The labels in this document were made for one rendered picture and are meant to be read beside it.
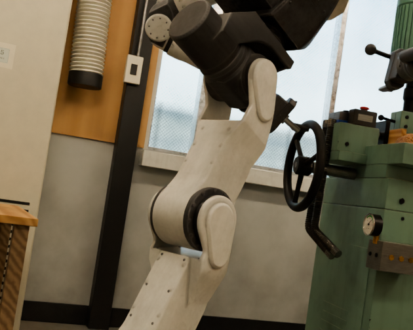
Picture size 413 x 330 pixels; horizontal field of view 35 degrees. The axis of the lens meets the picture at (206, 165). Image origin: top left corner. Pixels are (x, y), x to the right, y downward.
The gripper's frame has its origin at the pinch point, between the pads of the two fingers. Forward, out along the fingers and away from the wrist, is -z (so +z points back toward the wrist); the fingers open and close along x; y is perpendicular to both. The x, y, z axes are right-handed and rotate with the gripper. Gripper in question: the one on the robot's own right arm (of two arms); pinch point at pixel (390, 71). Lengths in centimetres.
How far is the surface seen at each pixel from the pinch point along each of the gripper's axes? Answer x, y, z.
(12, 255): 84, -90, -28
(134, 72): 2, -64, -123
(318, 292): 71, 9, -28
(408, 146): 22.9, 4.0, 14.4
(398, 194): 35.6, 8.4, 8.1
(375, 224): 46.2, -0.1, 15.2
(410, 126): 11.3, 16.7, -10.5
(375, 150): 23.8, 2.9, -1.7
